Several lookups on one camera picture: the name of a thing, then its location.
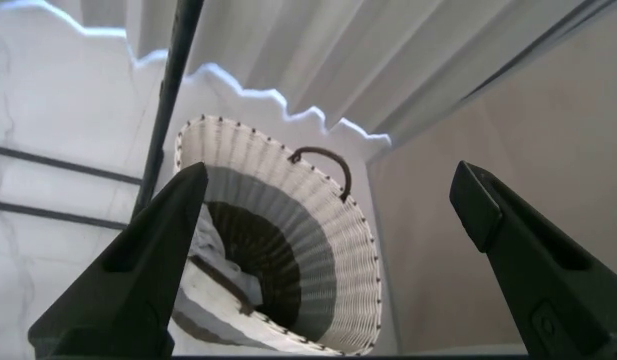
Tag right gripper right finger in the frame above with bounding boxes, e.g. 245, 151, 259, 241
448, 159, 617, 359

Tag white laundry basket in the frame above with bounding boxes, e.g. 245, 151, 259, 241
172, 113, 384, 357

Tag white curtain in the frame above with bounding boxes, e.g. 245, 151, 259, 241
47, 0, 614, 147

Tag pale grey shorts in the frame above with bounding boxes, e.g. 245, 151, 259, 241
190, 204, 265, 307

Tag black clothes rack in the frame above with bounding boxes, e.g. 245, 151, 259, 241
0, 0, 205, 231

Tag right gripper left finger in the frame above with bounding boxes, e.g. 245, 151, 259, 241
27, 161, 209, 359

